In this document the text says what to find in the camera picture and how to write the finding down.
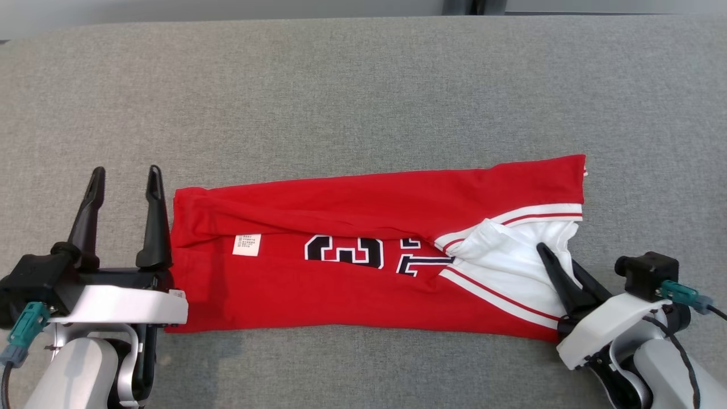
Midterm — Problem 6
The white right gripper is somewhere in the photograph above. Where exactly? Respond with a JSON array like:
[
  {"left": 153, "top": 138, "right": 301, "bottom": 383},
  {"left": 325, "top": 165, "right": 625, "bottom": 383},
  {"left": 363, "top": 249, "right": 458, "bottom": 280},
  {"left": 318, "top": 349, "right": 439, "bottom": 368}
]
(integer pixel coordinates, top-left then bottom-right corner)
[{"left": 536, "top": 243, "right": 666, "bottom": 371}]

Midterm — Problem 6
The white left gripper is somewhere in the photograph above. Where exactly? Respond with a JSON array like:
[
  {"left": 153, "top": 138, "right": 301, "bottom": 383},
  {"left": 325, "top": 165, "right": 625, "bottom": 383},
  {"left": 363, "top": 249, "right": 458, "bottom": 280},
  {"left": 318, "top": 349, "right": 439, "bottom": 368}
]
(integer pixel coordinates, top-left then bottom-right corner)
[{"left": 48, "top": 165, "right": 189, "bottom": 326}]

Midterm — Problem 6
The red and white jersey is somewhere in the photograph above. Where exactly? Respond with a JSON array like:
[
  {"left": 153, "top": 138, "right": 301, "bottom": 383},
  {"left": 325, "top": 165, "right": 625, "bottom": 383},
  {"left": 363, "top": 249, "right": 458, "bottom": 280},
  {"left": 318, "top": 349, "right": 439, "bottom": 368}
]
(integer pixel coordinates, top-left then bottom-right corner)
[{"left": 165, "top": 153, "right": 587, "bottom": 343}]

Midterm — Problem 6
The teal right cable connector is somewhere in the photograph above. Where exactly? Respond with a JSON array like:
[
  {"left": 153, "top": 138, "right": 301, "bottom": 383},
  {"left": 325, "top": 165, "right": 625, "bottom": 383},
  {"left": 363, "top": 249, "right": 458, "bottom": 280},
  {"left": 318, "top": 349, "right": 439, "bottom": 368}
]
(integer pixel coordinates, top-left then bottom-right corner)
[{"left": 660, "top": 280, "right": 714, "bottom": 315}]

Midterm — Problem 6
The teal cable connector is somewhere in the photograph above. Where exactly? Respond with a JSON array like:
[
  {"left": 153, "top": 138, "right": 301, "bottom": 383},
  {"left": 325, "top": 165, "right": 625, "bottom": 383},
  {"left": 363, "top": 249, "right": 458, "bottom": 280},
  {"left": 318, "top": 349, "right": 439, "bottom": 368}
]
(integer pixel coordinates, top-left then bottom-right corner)
[
  {"left": 660, "top": 280, "right": 714, "bottom": 315},
  {"left": 0, "top": 302, "right": 51, "bottom": 368}
]

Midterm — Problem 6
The teal left cable connector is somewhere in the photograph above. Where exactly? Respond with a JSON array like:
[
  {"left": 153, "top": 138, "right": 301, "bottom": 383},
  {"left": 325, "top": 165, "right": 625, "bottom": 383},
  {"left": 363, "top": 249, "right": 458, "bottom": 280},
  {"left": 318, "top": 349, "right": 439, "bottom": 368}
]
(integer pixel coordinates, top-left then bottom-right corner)
[{"left": 0, "top": 302, "right": 51, "bottom": 368}]

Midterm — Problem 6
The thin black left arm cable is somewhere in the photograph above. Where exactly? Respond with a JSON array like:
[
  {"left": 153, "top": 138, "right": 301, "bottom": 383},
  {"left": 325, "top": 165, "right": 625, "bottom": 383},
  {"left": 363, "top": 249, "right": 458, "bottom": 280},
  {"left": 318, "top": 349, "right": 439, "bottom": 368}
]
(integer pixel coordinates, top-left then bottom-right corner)
[{"left": 0, "top": 364, "right": 15, "bottom": 409}]

